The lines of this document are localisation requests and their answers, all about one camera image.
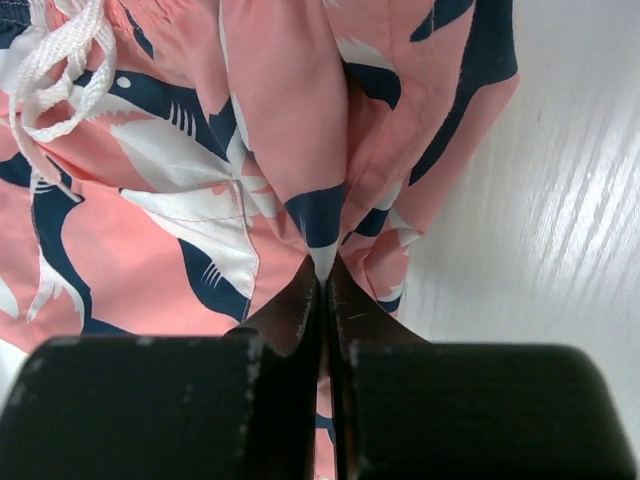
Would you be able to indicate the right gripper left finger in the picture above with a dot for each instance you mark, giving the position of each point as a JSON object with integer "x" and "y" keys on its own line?
{"x": 237, "y": 406}

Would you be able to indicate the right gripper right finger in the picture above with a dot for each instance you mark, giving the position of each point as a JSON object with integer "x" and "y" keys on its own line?
{"x": 406, "y": 408}

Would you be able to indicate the pink whale print shorts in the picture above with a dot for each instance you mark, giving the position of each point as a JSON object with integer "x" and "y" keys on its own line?
{"x": 167, "y": 165}

